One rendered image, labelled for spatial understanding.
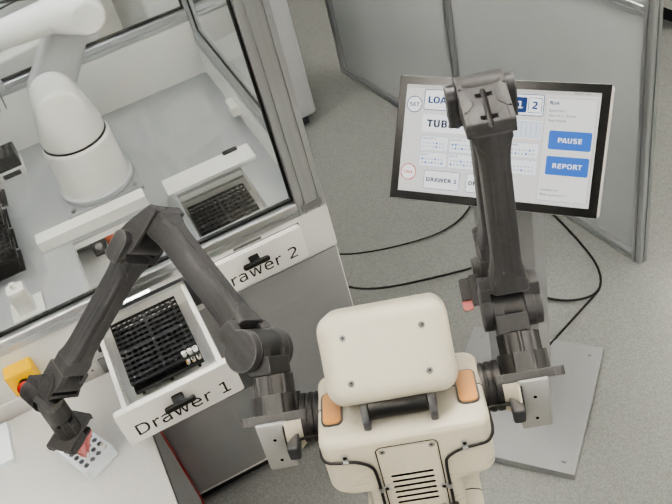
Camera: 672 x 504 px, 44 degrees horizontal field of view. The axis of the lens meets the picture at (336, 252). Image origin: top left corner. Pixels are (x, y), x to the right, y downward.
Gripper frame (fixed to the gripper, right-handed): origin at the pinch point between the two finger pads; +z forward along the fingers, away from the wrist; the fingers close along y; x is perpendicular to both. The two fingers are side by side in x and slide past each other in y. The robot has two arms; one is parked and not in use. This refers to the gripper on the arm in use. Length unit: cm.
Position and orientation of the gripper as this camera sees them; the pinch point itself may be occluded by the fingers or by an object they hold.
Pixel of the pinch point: (84, 452)
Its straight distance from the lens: 209.8
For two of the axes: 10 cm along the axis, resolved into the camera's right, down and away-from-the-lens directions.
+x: 9.4, 1.0, -3.4
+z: 1.7, 7.1, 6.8
